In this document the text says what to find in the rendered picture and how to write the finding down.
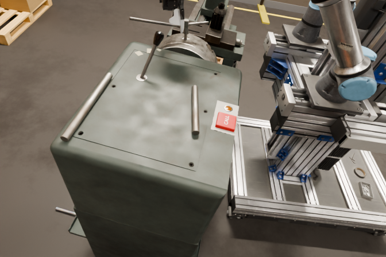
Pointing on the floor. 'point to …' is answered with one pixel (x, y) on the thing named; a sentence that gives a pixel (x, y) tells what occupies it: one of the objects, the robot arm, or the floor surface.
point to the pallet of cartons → (20, 2)
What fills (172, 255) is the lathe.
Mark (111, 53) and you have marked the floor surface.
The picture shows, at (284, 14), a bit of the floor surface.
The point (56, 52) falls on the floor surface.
